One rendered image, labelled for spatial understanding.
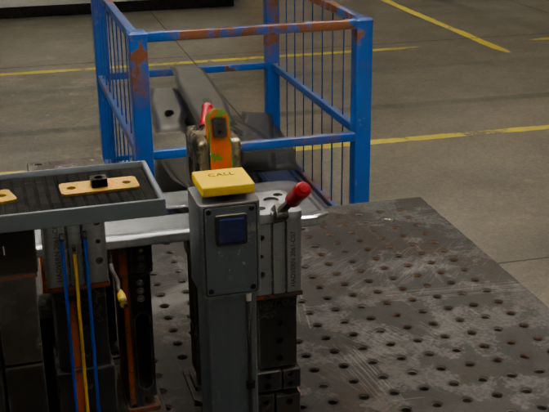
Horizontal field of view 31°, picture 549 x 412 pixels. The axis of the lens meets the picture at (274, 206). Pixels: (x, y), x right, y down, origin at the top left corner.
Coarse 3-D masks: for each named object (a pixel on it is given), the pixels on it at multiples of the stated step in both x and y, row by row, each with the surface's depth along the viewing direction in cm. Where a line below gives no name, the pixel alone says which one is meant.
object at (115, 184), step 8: (96, 176) 109; (104, 176) 109; (64, 184) 110; (72, 184) 110; (80, 184) 110; (88, 184) 110; (96, 184) 108; (104, 184) 109; (112, 184) 109; (120, 184) 109; (128, 184) 109; (136, 184) 109; (64, 192) 107; (72, 192) 107; (80, 192) 107; (88, 192) 107; (96, 192) 107; (104, 192) 108
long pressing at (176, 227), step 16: (176, 192) 155; (256, 192) 155; (304, 208) 148; (320, 208) 149; (112, 224) 143; (128, 224) 143; (144, 224) 143; (160, 224) 143; (176, 224) 143; (304, 224) 144; (112, 240) 137; (128, 240) 138; (144, 240) 138; (160, 240) 139; (176, 240) 140
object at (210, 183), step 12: (228, 168) 115; (240, 168) 115; (192, 180) 114; (204, 180) 111; (216, 180) 111; (228, 180) 111; (240, 180) 111; (204, 192) 109; (216, 192) 109; (228, 192) 110; (240, 192) 110
